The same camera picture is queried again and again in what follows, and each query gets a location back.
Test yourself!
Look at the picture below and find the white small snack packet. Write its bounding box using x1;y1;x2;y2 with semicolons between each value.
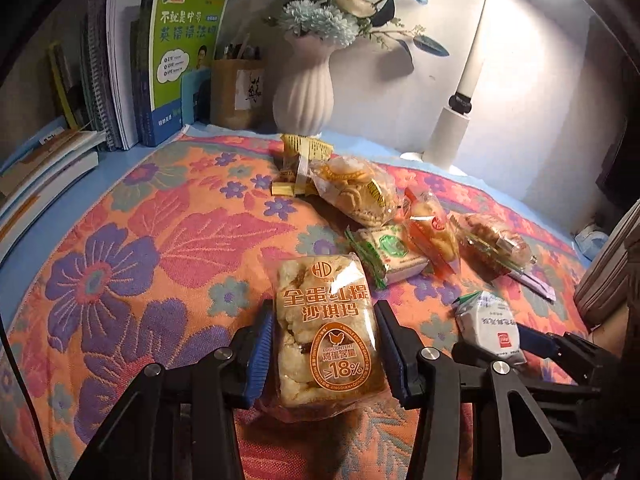
452;290;528;367

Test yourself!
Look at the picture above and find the small light blue card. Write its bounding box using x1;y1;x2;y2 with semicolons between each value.
180;67;213;128

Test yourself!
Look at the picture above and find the clear brown snack packet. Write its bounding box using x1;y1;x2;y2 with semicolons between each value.
450;212;538;278

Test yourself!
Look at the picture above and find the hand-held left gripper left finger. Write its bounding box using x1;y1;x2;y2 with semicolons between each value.
70;305;275;480

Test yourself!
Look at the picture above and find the brown pen holder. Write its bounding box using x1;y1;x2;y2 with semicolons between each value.
210;57;266;131

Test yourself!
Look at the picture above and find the artificial flower bouquet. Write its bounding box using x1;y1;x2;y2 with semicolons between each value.
265;0;451;68

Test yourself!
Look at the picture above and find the green cover book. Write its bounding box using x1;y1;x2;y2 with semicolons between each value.
140;0;228;148

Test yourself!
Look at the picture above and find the round crackers clear packet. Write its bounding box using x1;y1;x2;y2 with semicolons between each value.
312;155;403;228

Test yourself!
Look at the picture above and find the floral woven cloth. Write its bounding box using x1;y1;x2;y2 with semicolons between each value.
0;132;601;480

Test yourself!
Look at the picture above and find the yellow snack packet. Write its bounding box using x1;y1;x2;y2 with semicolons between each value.
270;132;335;197

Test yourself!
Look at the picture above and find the bundle of pens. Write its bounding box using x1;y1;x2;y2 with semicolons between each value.
217;32;262;61

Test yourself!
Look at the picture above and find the light blue small object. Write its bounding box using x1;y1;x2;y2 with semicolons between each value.
575;225;611;256

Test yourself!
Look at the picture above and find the green white snack packet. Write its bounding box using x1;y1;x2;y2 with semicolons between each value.
345;222;431;291

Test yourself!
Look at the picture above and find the brown egg cake packet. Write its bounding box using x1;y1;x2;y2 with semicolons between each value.
272;252;388;418

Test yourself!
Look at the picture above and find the purple thin packet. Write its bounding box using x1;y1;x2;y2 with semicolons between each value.
507;270;557;303

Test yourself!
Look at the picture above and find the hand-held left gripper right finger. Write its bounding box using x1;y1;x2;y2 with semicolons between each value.
374;300;583;480

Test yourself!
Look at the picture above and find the row of upright books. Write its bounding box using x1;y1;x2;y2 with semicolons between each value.
47;0;156;153

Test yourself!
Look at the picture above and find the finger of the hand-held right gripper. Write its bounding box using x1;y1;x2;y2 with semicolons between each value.
517;324;568;362
450;341;501;367

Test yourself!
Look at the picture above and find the orange clear snack packet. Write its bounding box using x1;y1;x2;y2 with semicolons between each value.
402;187;461;278

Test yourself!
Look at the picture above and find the white desk lamp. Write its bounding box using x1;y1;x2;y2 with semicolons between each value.
400;0;576;168

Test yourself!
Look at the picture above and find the stack of flat books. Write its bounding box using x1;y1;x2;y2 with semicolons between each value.
0;115;101;261

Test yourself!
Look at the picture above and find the white ribbed vase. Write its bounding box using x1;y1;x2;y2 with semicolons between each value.
272;32;335;133

